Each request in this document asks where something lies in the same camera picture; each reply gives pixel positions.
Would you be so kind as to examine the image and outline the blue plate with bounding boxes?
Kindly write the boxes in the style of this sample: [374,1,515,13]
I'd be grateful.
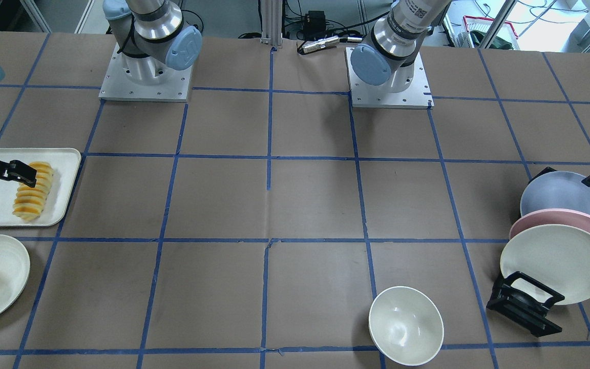
[518,171,590,216]

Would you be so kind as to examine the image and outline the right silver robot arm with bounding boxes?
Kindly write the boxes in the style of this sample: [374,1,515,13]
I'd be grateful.
[0,1,203,187]

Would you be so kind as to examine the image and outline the pink plate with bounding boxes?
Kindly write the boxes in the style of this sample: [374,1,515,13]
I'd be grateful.
[509,208,590,239]

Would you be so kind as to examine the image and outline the cream plate in rack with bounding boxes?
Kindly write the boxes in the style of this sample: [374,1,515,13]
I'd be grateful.
[499,224,590,305]

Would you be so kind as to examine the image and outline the white rectangular tray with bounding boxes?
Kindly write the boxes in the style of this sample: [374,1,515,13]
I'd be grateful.
[0,149,81,227]

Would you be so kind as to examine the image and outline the cream bowl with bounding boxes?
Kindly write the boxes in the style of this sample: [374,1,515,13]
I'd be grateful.
[368,286,445,366]

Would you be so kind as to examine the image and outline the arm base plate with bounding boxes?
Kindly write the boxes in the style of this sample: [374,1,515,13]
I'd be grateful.
[98,44,194,103]
[346,47,435,109]

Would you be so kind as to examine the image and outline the red wire basket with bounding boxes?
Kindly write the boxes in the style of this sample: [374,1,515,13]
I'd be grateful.
[454,14,521,51]

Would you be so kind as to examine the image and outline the metal cable connector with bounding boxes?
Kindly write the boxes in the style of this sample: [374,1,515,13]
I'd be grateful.
[297,35,363,55]

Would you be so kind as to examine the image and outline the aluminium frame post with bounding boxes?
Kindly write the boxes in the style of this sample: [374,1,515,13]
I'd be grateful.
[258,0,285,49]

